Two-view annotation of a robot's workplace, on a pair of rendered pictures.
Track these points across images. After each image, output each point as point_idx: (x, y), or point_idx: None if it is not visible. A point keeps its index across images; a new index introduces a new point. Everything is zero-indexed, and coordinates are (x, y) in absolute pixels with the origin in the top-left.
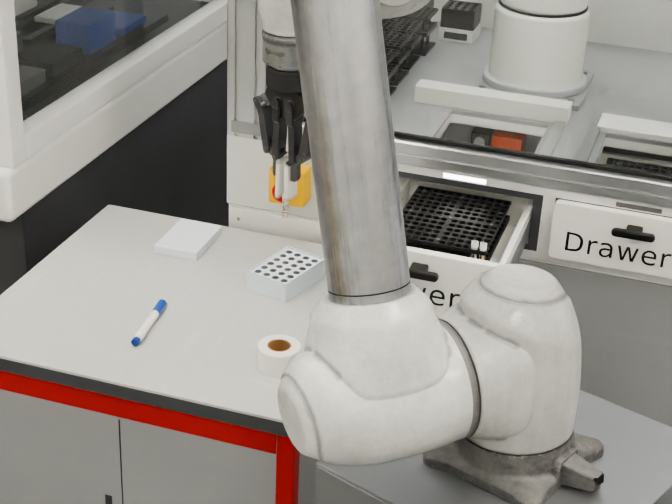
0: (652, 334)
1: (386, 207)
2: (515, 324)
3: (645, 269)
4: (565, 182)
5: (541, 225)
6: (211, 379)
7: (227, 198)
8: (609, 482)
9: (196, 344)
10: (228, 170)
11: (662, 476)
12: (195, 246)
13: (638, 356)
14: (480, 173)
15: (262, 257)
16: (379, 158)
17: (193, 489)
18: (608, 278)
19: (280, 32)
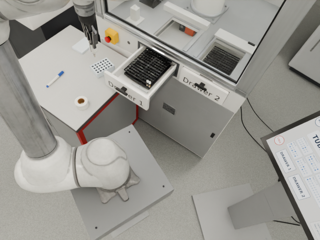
0: (204, 108)
1: (29, 135)
2: (90, 170)
3: (204, 94)
4: (185, 63)
5: (178, 71)
6: (61, 106)
7: (98, 33)
8: (133, 196)
9: (64, 90)
10: (97, 25)
11: (150, 198)
12: (83, 49)
13: (199, 111)
14: (162, 51)
15: (101, 57)
16: (20, 122)
17: (62, 127)
18: (195, 91)
19: (75, 2)
